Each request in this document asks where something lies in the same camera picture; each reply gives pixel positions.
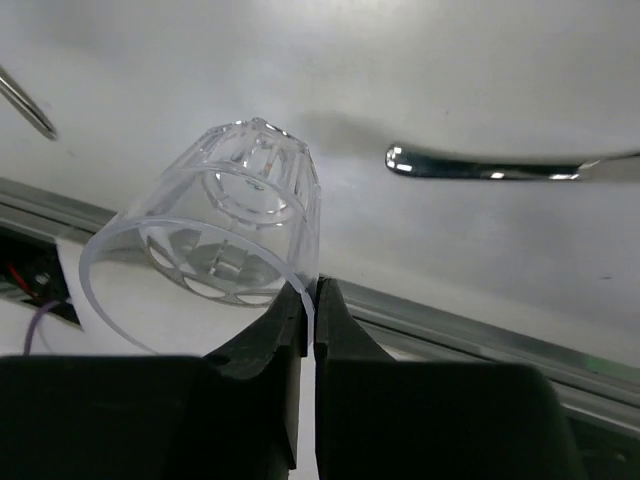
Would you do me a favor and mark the clear drinking glass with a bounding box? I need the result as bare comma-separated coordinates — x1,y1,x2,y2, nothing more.
79,118,321,355

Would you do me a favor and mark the silver fork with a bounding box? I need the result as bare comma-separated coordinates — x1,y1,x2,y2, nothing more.
0,67,58,141

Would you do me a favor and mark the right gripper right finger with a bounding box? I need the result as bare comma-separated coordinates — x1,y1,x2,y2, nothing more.
315,277,394,363

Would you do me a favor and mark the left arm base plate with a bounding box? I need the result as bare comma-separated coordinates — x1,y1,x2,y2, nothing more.
1,226,80,325

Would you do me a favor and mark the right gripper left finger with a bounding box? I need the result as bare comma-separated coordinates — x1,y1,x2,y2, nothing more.
206,284,307,470

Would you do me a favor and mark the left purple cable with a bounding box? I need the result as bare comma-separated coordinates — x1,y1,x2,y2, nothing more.
22,299,59,356

